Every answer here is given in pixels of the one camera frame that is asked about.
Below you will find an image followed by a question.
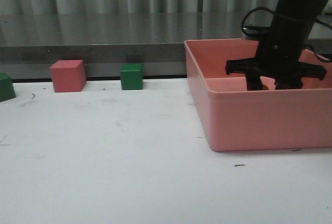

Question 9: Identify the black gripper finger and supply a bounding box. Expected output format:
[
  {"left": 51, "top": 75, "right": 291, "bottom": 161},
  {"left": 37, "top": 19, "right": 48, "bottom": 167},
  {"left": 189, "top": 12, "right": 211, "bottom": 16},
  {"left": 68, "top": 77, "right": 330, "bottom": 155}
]
[
  {"left": 274, "top": 78, "right": 302, "bottom": 89},
  {"left": 245, "top": 75, "right": 262, "bottom": 91}
]

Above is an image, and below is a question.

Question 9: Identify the green cube near bin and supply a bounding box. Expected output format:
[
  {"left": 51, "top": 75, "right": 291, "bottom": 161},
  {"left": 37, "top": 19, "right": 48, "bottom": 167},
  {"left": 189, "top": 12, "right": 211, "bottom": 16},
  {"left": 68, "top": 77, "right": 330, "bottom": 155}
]
[{"left": 120, "top": 63, "right": 143, "bottom": 90}]

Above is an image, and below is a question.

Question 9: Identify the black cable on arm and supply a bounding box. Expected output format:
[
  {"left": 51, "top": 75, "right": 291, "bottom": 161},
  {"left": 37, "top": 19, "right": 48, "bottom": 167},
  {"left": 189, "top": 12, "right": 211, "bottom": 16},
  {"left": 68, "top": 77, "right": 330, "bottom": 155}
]
[{"left": 241, "top": 7, "right": 332, "bottom": 63}]

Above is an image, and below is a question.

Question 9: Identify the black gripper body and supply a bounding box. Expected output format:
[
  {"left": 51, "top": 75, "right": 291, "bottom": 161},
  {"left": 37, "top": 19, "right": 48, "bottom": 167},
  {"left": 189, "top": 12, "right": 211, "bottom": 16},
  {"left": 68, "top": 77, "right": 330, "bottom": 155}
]
[{"left": 225, "top": 34, "right": 327, "bottom": 80}]

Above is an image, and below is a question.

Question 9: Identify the pink cube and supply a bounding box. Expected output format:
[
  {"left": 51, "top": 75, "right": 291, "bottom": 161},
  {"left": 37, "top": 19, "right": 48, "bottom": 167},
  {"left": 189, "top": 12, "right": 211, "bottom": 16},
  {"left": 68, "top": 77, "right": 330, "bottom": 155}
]
[{"left": 50, "top": 60, "right": 87, "bottom": 93}]

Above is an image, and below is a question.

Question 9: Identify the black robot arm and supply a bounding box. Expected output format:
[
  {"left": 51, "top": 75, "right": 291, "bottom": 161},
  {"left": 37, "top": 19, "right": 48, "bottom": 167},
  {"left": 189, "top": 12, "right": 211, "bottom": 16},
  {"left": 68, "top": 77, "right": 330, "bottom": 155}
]
[{"left": 225, "top": 0, "right": 328, "bottom": 91}]

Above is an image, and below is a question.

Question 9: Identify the green block at left edge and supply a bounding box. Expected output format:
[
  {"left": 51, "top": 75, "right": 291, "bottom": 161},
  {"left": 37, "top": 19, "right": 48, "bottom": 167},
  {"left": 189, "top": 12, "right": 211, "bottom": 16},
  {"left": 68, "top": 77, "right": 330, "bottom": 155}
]
[{"left": 0, "top": 73, "right": 16, "bottom": 102}]

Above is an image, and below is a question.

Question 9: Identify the pink plastic bin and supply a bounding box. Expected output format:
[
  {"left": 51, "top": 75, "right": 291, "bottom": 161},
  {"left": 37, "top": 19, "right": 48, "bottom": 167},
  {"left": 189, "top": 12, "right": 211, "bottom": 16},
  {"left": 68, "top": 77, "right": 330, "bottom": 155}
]
[{"left": 185, "top": 39, "right": 331, "bottom": 151}]

